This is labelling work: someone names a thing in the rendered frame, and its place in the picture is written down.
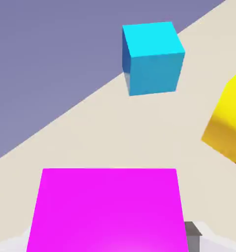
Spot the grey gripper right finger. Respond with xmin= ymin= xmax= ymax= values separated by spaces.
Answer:
xmin=184 ymin=221 xmax=236 ymax=252

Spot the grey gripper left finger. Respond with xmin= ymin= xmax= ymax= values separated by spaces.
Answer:
xmin=0 ymin=226 xmax=32 ymax=252

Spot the small magenta cube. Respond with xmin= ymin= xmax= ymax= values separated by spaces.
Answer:
xmin=26 ymin=167 xmax=189 ymax=252

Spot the small cyan cube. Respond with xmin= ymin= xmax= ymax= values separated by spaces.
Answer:
xmin=121 ymin=21 xmax=186 ymax=97

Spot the large yellow box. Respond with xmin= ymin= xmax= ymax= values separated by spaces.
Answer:
xmin=201 ymin=66 xmax=236 ymax=169

